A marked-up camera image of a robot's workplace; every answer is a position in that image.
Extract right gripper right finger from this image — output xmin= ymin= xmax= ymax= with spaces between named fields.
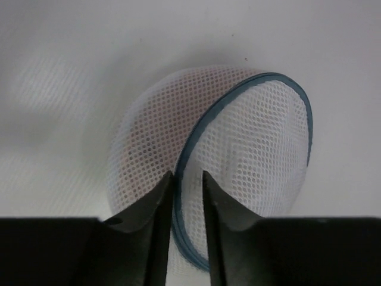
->
xmin=202 ymin=172 xmax=380 ymax=285

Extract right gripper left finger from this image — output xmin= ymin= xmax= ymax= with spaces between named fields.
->
xmin=1 ymin=172 xmax=174 ymax=285

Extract blue-trimmed white mesh laundry bag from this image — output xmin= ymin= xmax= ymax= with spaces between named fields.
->
xmin=108 ymin=65 xmax=313 ymax=275

